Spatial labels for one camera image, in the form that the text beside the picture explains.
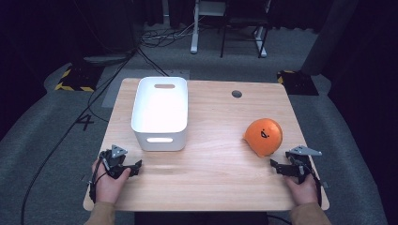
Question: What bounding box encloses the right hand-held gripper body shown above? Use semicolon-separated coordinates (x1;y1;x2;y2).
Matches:
284;144;324;186

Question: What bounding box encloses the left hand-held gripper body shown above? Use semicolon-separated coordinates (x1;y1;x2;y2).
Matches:
99;143;131;180

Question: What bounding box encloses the person's right hand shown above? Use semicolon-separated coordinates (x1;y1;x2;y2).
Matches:
283;172;320;207

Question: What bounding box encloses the person's left hand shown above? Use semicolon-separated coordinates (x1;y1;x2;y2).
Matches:
91;158;132;205

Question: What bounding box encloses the orange plush toy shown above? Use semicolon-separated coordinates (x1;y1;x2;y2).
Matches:
242;117;284;158

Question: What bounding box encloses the white plastic bin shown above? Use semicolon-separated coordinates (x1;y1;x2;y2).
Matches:
130;76;190;153

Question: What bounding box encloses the person's dark clothing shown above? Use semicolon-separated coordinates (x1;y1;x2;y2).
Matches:
133;211;270;225

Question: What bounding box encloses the black yellow striped stand base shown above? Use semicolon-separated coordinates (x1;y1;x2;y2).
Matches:
276;69;320;97
54;63;105;94

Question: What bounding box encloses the white desk leg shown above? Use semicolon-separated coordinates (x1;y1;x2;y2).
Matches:
190;0;201;55
253;25;268;59

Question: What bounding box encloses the dark curtain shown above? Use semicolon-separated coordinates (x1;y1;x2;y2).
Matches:
299;0;362;77

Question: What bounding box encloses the black chair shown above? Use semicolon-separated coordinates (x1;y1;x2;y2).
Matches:
220;0;272;59

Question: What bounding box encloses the right hand-held gripper cable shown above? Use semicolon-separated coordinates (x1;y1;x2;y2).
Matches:
304;161;324;208

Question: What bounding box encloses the hand-held gripper cable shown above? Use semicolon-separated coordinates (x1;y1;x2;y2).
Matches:
88;155;110;204
304;161;324;208

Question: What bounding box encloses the left hand-held gripper cable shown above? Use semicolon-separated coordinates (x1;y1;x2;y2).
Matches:
88;155;110;204

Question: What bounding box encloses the long black floor cable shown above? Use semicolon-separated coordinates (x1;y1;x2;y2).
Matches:
20;46;140;225

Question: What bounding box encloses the bundle of floor cables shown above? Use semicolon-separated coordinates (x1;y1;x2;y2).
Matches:
139;24;196;50

